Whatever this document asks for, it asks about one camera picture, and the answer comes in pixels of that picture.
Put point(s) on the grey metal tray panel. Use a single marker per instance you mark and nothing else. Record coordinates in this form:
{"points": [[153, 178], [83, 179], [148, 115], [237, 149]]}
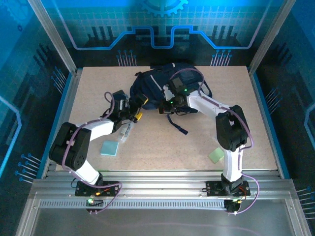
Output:
{"points": [[160, 221]]}

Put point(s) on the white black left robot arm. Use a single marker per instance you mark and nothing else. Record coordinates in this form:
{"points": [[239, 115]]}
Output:
{"points": [[98, 130]]}

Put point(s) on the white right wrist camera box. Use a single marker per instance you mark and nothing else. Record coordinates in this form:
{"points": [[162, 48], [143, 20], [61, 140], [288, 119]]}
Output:
{"points": [[167, 93]]}

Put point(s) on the small black control board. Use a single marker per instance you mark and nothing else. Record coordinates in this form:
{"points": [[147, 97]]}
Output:
{"points": [[94, 202], [232, 206]]}

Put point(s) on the navy blue backpack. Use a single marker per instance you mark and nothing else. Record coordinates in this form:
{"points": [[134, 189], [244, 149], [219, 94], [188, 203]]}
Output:
{"points": [[152, 86]]}

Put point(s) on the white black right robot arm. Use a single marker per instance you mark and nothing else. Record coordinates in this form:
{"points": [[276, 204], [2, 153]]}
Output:
{"points": [[231, 130]]}

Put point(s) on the aluminium frame post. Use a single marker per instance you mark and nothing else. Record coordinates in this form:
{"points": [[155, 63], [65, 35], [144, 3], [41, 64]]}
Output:
{"points": [[273, 32], [52, 32]]}

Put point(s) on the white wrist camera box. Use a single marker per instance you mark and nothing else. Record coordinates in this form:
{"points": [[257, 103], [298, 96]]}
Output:
{"points": [[167, 93], [127, 105]]}

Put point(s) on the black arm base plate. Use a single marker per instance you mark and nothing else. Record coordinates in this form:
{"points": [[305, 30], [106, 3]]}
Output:
{"points": [[214, 188], [83, 189]]}

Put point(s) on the aluminium table side rail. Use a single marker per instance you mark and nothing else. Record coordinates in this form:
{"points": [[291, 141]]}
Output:
{"points": [[64, 118]]}

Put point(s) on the green sticky note pad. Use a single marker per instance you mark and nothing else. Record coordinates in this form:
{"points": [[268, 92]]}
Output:
{"points": [[215, 155]]}

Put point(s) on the aluminium mounting rail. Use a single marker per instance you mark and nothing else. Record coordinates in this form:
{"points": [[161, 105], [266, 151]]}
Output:
{"points": [[160, 184]]}

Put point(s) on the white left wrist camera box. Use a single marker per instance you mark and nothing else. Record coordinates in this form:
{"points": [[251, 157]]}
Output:
{"points": [[127, 105]]}

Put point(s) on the clear packaged stationery set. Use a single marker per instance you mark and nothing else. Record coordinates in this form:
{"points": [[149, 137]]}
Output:
{"points": [[126, 134]]}

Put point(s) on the blue sticky note pad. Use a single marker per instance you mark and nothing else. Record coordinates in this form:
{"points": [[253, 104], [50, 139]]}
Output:
{"points": [[110, 148]]}

